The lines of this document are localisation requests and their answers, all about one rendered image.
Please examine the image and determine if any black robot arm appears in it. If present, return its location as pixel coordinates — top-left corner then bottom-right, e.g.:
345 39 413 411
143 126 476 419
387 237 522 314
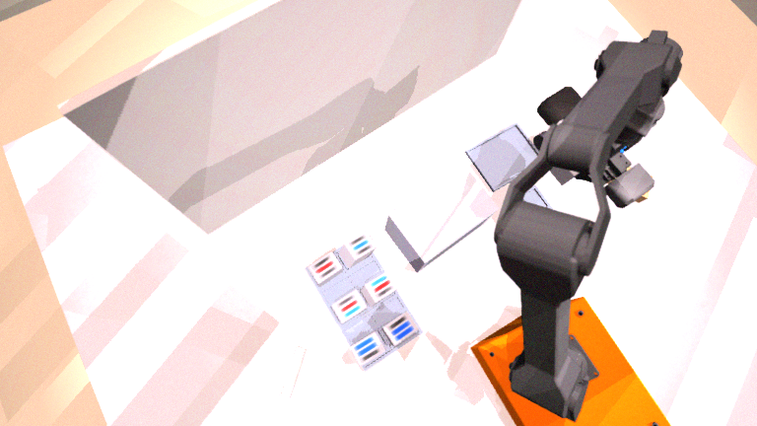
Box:
494 30 683 423

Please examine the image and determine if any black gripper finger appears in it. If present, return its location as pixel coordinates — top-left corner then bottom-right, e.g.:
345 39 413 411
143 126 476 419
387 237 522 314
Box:
574 173 609 185

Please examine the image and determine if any dark grey short cylinder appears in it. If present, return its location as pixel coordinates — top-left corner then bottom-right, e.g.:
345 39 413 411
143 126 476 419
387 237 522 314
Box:
533 130 547 151

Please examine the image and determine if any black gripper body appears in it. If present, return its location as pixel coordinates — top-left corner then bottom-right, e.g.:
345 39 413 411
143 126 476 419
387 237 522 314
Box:
537 87 655 209

